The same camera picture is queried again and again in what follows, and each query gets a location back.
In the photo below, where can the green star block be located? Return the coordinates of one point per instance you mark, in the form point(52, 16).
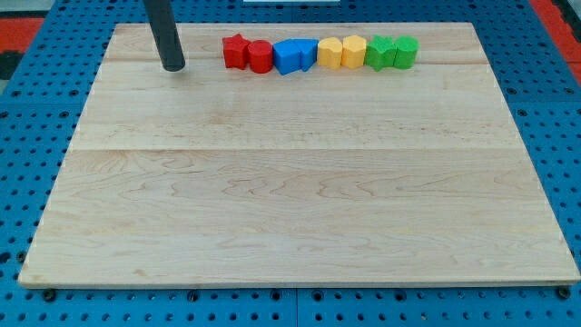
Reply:
point(380, 52)

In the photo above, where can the yellow hexagon block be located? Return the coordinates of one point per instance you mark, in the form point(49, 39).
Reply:
point(354, 51)

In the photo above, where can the blue cube block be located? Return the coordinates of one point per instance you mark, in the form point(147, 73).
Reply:
point(286, 56)

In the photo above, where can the black cylindrical robot arm rod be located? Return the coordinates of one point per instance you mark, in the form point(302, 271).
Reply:
point(165, 34)

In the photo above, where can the red cylinder block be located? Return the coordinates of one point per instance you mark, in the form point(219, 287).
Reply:
point(260, 56)

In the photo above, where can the green cylinder block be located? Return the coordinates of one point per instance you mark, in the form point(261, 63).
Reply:
point(407, 49)

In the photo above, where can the red star block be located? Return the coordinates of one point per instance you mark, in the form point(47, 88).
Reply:
point(235, 51)

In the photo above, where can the yellow heart block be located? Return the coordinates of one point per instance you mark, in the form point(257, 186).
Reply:
point(329, 52)

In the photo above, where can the light wooden board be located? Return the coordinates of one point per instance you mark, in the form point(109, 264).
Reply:
point(351, 178)

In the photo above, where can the blue wedge block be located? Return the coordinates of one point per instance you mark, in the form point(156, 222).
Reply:
point(308, 50)

